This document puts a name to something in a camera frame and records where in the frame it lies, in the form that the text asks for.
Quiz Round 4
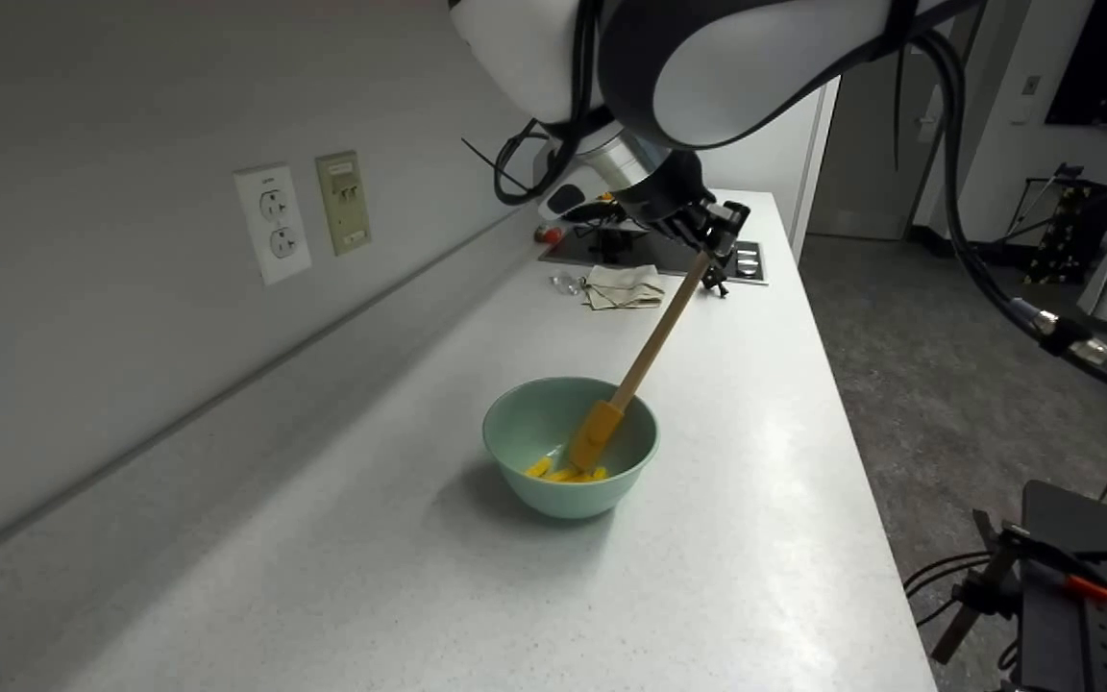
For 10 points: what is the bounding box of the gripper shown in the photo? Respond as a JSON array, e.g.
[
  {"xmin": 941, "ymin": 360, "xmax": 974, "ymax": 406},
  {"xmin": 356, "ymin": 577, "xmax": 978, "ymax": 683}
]
[{"xmin": 610, "ymin": 149, "xmax": 752, "ymax": 298}]

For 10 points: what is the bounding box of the wooden spatula with yellow head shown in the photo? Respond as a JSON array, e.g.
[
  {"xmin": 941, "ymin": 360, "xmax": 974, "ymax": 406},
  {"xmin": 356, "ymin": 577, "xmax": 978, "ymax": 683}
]
[{"xmin": 566, "ymin": 250, "xmax": 714, "ymax": 474}]

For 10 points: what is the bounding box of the teal bowl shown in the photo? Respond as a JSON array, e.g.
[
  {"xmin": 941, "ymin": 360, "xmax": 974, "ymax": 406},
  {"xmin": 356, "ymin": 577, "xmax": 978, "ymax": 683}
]
[{"xmin": 482, "ymin": 376, "xmax": 661, "ymax": 521}]

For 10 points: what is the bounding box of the black cooktop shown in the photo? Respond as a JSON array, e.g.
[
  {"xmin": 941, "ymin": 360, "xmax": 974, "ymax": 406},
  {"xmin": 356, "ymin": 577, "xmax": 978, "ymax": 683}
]
[{"xmin": 538, "ymin": 225, "xmax": 769, "ymax": 286}]

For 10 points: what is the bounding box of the folded beige cloth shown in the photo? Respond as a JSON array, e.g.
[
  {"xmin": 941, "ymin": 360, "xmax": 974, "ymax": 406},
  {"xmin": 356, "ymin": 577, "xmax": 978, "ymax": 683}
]
[{"xmin": 579, "ymin": 263, "xmax": 667, "ymax": 311}]

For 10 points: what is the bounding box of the stove burner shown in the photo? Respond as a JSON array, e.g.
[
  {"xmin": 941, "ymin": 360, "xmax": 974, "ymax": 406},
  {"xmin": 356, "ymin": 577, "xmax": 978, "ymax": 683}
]
[{"xmin": 577, "ymin": 223, "xmax": 652, "ymax": 266}]

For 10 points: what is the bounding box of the grey door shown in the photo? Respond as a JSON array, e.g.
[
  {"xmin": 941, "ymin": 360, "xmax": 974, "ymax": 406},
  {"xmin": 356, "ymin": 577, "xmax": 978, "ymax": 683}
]
[{"xmin": 806, "ymin": 0, "xmax": 983, "ymax": 242}]

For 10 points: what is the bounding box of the heap of yellow food pieces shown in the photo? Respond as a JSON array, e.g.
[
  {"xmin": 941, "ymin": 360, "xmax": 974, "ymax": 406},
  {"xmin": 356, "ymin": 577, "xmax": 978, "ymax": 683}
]
[{"xmin": 525, "ymin": 456, "xmax": 610, "ymax": 484}]

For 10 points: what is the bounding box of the black folding stand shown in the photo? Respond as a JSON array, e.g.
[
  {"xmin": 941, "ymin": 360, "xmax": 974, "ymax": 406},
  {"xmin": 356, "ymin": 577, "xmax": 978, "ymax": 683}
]
[{"xmin": 994, "ymin": 162, "xmax": 1107, "ymax": 286}]

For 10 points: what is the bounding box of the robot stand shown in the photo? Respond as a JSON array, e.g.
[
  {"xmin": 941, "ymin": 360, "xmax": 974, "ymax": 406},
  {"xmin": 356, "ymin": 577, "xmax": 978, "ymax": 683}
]
[{"xmin": 1017, "ymin": 480, "xmax": 1107, "ymax": 692}]

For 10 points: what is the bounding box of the black cable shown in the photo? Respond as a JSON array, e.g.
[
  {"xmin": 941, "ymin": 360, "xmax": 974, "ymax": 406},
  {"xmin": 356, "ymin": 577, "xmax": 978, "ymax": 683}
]
[{"xmin": 902, "ymin": 550, "xmax": 995, "ymax": 630}]

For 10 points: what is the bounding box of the beige switch plate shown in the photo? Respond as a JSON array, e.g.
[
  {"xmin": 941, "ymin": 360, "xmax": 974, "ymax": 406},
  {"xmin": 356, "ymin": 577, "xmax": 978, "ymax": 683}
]
[{"xmin": 314, "ymin": 149, "xmax": 373, "ymax": 258}]

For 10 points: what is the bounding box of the black clamp with orange handle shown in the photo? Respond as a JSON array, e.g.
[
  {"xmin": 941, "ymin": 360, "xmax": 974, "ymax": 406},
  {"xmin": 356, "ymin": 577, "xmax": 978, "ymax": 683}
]
[{"xmin": 928, "ymin": 508, "xmax": 1107, "ymax": 666}]

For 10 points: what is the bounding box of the white wall socket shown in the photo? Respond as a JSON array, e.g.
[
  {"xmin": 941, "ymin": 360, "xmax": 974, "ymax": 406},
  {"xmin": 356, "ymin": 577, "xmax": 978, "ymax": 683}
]
[{"xmin": 233, "ymin": 162, "xmax": 313, "ymax": 286}]

